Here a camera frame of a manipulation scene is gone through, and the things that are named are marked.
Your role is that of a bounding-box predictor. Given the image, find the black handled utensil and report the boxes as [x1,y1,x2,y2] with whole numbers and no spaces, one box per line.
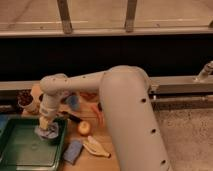
[58,111,82,123]

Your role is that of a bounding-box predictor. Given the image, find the yellow red apple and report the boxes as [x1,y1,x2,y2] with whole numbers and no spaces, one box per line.
[77,121,91,136]

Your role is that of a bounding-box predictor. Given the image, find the green plastic tray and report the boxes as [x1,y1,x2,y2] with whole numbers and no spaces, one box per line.
[0,118,67,171]

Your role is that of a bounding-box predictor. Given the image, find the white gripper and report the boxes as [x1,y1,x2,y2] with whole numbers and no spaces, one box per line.
[39,96,60,130]

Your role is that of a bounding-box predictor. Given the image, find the wooden cutting board table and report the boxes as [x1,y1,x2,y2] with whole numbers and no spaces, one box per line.
[21,81,121,171]

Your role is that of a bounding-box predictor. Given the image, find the red chili pepper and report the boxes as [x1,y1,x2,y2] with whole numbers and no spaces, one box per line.
[91,105,104,126]

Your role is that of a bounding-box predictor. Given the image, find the metal rail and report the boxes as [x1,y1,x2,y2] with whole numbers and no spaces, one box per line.
[0,76,213,101]

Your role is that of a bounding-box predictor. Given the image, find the blue plastic cup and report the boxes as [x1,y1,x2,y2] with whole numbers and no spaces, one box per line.
[65,94,80,111]

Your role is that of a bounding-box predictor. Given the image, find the blue sponge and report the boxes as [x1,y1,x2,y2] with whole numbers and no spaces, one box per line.
[63,140,83,165]

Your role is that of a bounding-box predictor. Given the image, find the white cup with dark contents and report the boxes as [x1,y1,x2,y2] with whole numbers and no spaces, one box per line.
[17,90,39,115]

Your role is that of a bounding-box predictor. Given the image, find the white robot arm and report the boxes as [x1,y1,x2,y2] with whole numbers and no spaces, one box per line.
[40,65,173,171]

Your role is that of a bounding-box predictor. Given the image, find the grey blue patterned towel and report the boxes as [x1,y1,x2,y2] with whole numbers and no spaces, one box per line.
[34,122,59,140]

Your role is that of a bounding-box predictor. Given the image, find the orange bowl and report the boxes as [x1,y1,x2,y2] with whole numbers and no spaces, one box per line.
[80,92,97,101]

